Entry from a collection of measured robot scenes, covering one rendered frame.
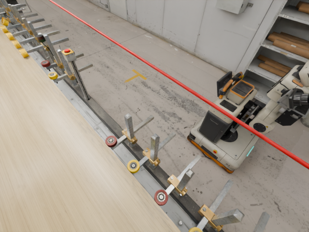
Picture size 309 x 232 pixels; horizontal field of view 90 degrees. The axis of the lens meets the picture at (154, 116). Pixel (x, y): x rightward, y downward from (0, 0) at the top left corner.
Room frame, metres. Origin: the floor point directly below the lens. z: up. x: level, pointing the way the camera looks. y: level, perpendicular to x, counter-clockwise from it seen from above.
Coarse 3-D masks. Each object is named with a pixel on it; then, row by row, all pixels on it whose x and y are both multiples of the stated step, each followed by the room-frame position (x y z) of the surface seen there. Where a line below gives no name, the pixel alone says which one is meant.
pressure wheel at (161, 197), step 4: (156, 192) 0.20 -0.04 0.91; (160, 192) 0.20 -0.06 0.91; (164, 192) 0.20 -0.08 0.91; (156, 196) 0.18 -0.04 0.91; (160, 196) 0.18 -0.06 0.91; (164, 196) 0.19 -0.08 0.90; (156, 200) 0.16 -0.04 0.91; (160, 200) 0.16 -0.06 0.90; (164, 200) 0.16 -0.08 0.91; (160, 204) 0.14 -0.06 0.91; (164, 204) 0.15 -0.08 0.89
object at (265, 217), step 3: (264, 213) 0.14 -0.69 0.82; (267, 213) 0.14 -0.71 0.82; (261, 216) 0.13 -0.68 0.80; (264, 216) 0.13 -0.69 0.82; (267, 216) 0.13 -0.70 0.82; (261, 219) 0.11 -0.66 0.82; (264, 219) 0.11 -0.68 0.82; (267, 219) 0.11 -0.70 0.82; (258, 222) 0.10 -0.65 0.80; (261, 222) 0.09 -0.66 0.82; (264, 222) 0.10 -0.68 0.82; (258, 225) 0.08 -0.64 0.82; (261, 225) 0.08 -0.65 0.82; (264, 225) 0.08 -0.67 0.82; (255, 228) 0.07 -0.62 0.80; (258, 228) 0.07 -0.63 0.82; (261, 228) 0.07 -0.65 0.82; (255, 231) 0.05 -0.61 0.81; (258, 231) 0.05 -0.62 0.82; (261, 231) 0.05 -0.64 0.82
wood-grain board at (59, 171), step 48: (0, 48) 1.62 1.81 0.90; (0, 96) 0.89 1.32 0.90; (48, 96) 0.92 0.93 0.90; (0, 144) 0.45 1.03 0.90; (48, 144) 0.47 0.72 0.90; (96, 144) 0.49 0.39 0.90; (0, 192) 0.16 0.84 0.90; (48, 192) 0.17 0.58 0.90; (96, 192) 0.19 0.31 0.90; (144, 192) 0.20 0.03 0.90
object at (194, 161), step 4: (196, 156) 0.48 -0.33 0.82; (196, 160) 0.45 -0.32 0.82; (192, 164) 0.42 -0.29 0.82; (188, 168) 0.38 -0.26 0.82; (184, 172) 0.36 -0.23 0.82; (180, 176) 0.33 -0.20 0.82; (180, 180) 0.30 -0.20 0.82; (168, 188) 0.25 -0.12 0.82; (172, 188) 0.25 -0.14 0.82; (168, 192) 0.22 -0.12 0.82
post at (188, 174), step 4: (188, 172) 0.26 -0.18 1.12; (192, 172) 0.26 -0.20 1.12; (184, 176) 0.25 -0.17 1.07; (188, 176) 0.24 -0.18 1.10; (184, 180) 0.25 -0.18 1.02; (188, 180) 0.24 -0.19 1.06; (180, 184) 0.25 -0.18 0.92; (184, 184) 0.24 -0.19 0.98; (180, 188) 0.24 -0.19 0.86; (176, 192) 0.25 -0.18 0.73
